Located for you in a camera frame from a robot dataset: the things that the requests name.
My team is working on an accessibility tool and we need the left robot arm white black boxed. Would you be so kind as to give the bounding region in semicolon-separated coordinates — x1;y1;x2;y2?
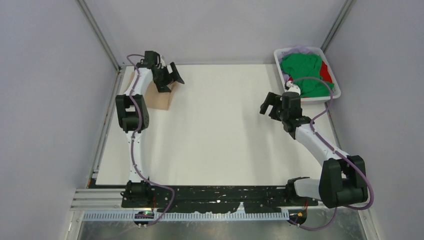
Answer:
115;50;185;208

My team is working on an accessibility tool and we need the lavender t shirt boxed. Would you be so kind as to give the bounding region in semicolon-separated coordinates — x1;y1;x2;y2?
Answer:
278;45;314;83

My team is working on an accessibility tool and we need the white plastic basket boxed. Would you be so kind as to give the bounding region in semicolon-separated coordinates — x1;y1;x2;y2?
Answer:
273;46;341;103

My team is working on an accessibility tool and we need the beige t shirt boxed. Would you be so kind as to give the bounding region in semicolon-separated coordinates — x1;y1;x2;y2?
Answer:
120;70;178;111

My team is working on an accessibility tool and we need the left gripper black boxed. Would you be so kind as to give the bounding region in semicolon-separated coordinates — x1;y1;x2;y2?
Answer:
153;62;184;93

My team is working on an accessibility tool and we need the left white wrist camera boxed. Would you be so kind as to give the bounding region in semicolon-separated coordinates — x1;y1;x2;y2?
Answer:
159;56;168;69

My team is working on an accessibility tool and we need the red t shirt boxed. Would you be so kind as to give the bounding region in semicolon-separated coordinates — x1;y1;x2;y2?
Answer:
281;61;333;83

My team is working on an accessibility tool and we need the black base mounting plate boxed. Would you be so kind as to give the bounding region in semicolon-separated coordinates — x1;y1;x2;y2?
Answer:
120;183;318;214

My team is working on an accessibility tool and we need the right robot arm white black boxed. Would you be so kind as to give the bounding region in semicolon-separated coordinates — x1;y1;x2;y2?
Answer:
259;92;372;209

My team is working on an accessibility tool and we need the green t shirt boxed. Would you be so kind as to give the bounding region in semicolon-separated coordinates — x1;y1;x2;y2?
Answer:
280;53;335;98

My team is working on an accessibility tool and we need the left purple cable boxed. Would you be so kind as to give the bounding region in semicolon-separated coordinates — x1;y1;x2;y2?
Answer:
126;53;176;227

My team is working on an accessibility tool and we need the white slotted cable duct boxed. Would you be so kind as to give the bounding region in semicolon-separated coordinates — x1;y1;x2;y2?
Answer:
82;210;290;222

